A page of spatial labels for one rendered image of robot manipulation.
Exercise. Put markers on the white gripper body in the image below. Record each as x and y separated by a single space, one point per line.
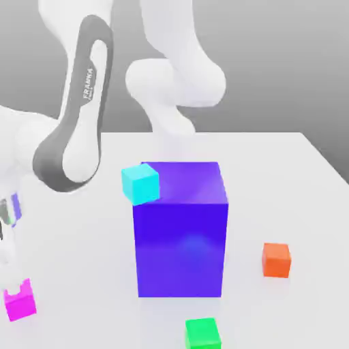
6 245

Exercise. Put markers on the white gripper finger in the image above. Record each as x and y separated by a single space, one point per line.
15 285

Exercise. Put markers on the small magenta cube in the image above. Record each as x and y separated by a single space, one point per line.
21 305

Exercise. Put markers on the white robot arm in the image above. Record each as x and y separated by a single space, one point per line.
174 81

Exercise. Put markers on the small cyan cube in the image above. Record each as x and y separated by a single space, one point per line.
140 184

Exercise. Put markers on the small green cube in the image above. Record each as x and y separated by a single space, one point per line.
203 334

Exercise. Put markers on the small orange cube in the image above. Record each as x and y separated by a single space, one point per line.
276 260

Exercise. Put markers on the large blue box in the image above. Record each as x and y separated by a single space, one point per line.
180 245

